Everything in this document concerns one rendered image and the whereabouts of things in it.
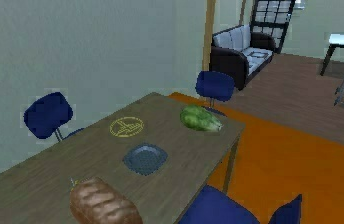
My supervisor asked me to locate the blue square plate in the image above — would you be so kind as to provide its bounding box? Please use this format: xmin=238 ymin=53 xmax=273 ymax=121
xmin=122 ymin=143 xmax=169 ymax=177

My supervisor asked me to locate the green lettuce head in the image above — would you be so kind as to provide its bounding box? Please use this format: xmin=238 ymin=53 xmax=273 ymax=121
xmin=179 ymin=104 xmax=224 ymax=133

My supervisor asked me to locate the blue padded chair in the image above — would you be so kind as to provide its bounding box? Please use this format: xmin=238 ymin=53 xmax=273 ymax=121
xmin=195 ymin=70 xmax=236 ymax=117
xmin=23 ymin=91 xmax=86 ymax=143
xmin=177 ymin=184 xmax=303 ymax=224

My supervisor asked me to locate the black sofa with grey cushions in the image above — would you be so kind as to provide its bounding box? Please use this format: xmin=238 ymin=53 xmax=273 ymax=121
xmin=209 ymin=24 xmax=277 ymax=91

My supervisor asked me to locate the brown wooden dining table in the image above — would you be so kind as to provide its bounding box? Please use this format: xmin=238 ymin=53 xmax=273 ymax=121
xmin=0 ymin=92 xmax=247 ymax=224

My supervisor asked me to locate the brown bread loaf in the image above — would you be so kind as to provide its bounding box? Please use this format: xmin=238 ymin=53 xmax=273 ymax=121
xmin=69 ymin=176 xmax=144 ymax=224

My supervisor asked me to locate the black grid shelf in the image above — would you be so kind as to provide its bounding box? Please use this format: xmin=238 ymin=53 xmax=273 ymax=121
xmin=249 ymin=0 xmax=297 ymax=55

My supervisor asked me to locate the white table with black legs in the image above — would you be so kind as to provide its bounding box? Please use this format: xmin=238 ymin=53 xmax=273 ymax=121
xmin=319 ymin=33 xmax=344 ymax=77

